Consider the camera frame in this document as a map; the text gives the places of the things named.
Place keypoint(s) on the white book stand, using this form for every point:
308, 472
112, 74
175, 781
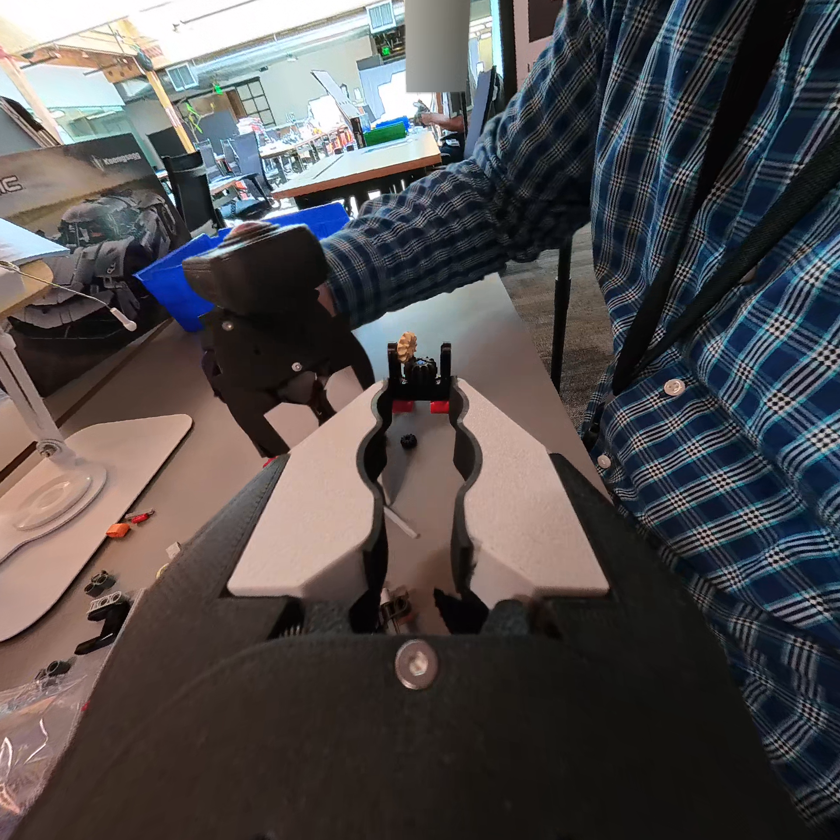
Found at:
131, 459

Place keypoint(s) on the person's plaid shirt torso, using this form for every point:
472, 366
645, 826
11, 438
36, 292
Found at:
754, 459

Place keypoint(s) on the black lego frame assembly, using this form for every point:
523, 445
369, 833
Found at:
420, 390

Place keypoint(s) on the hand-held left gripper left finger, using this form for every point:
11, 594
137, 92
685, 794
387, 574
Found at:
308, 525

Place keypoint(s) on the grey lego axle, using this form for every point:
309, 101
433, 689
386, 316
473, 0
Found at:
401, 523

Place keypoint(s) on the white instruction booklet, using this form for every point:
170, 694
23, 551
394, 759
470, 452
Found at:
33, 243

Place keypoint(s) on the grey lego connector piece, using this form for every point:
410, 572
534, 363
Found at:
397, 604

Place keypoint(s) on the person's right forearm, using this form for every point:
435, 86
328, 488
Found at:
426, 236

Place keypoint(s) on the black lego pin piece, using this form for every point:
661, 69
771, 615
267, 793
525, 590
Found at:
54, 669

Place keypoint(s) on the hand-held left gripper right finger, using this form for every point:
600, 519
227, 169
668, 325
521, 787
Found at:
531, 525

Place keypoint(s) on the grey black lego subassembly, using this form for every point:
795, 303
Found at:
105, 620

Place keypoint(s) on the tan lego gear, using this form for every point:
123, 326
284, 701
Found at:
408, 344

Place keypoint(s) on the black mesh office chair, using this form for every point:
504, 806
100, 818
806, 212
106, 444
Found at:
190, 190

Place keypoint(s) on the green plastic bin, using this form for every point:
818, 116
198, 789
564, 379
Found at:
386, 134

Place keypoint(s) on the dark printed lego box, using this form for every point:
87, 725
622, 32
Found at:
98, 216

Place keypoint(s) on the blue plastic bin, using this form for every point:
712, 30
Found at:
170, 289

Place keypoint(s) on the loose clear plastic bag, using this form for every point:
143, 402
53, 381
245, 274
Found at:
33, 754

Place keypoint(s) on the red grey lego pin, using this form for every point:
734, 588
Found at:
140, 518

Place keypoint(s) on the black lego connector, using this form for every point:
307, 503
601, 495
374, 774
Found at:
100, 581

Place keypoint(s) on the wooden edged office table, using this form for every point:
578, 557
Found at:
367, 164

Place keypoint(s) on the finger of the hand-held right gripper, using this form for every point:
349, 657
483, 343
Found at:
395, 476

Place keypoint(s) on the person's right hand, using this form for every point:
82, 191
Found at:
329, 305

